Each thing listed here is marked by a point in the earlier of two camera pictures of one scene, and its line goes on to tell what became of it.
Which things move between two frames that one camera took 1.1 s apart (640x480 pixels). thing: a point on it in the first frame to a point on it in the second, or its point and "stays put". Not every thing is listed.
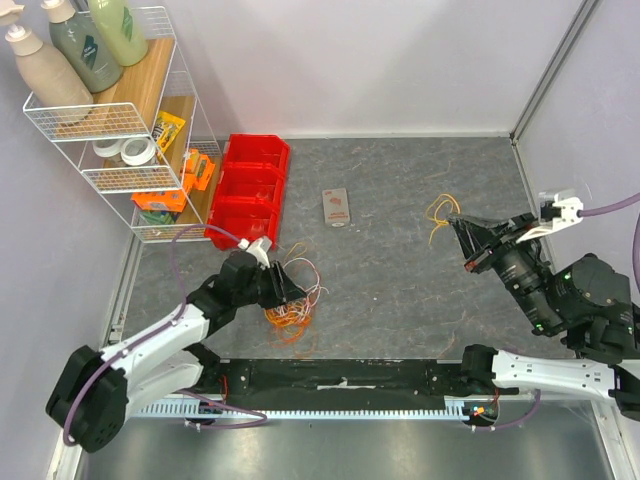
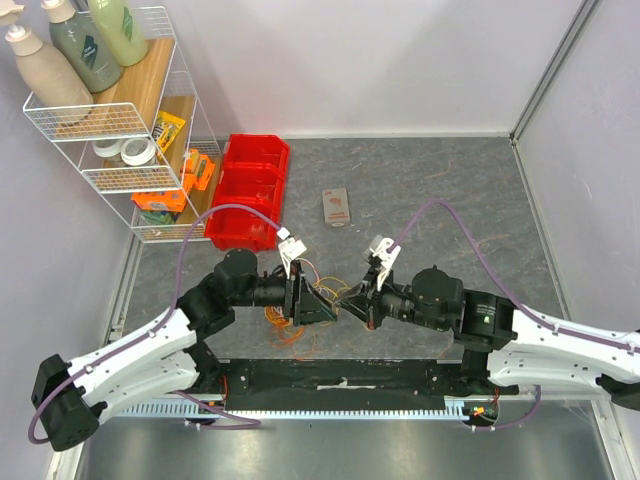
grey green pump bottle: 79,36 stays put
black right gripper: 486,248 to 373,295
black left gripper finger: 287,288 to 324,309
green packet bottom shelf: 158,217 stays put
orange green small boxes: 198,169 stays put
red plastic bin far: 257,148 stays put
